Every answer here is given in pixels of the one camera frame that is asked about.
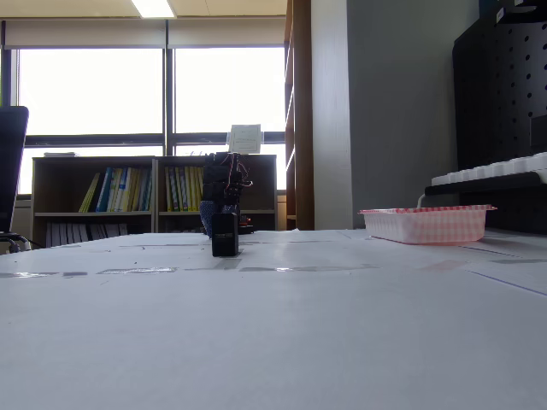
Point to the black pegboard panel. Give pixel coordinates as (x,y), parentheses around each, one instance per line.
(495,94)

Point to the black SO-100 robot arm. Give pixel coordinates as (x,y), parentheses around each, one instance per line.
(215,159)

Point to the red checked paper tray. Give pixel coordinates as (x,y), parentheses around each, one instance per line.
(427,226)

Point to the dark grey power adaptor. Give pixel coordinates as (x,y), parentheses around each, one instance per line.
(539,130)

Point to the ceiling light panel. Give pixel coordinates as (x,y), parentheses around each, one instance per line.
(151,7)

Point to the beige roller blind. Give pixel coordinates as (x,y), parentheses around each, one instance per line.
(85,34)
(226,33)

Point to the low wooden bookshelf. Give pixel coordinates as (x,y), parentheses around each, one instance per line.
(154,220)

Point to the black office chair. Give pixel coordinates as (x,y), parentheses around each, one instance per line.
(10,162)

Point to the small black cube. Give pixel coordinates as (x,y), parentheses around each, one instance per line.
(225,239)

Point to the white paper sign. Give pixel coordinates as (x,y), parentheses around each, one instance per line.
(245,138)

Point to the black stand under power strip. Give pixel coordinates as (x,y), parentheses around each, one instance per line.
(513,205)

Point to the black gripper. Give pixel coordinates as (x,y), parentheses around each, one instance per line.
(219,193)

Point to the tall brown wooden shelf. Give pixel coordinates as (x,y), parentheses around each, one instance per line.
(301,128)

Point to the white power strip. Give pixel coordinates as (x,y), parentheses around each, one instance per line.
(491,171)

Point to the yellow leaning book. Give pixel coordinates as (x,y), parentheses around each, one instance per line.
(89,194)

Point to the blue book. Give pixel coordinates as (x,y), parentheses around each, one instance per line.
(104,190)

